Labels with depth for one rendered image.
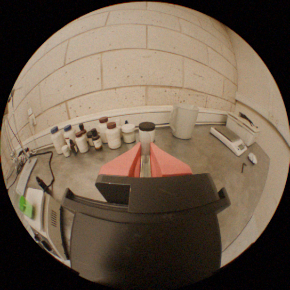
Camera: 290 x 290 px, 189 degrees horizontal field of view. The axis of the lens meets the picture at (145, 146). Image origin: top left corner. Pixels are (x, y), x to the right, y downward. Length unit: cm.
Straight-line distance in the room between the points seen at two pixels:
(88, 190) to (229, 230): 42
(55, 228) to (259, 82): 150
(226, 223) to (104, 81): 71
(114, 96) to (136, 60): 22
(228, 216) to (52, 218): 46
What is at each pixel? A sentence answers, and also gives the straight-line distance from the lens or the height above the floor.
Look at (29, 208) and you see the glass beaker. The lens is 28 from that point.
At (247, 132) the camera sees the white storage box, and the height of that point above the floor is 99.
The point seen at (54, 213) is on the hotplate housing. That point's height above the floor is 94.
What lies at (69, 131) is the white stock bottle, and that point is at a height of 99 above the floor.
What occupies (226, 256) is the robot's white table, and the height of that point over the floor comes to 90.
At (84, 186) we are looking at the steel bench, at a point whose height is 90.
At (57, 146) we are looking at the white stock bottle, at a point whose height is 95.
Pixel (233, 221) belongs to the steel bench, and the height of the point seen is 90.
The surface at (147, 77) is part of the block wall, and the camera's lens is 54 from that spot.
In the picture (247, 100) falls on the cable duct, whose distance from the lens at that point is 115.
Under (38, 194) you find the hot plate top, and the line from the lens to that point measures 31.
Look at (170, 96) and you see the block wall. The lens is 59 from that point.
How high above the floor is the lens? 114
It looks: 36 degrees down
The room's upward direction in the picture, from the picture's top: straight up
